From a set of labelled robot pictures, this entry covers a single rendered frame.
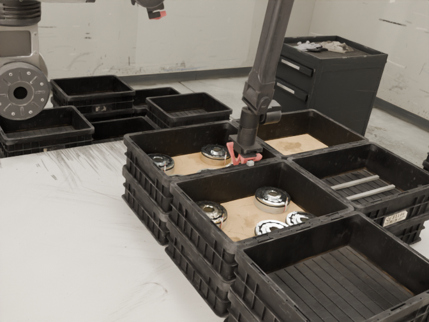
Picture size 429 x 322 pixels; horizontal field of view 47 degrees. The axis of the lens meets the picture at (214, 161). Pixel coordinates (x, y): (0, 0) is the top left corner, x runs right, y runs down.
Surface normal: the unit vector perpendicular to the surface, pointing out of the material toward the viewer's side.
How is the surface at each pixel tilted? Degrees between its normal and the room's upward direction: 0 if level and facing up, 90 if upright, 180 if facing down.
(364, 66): 90
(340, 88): 90
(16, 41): 90
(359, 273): 0
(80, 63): 90
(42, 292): 0
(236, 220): 0
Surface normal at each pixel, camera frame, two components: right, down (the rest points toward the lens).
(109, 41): 0.55, 0.44
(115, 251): 0.13, -0.88
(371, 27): -0.83, 0.16
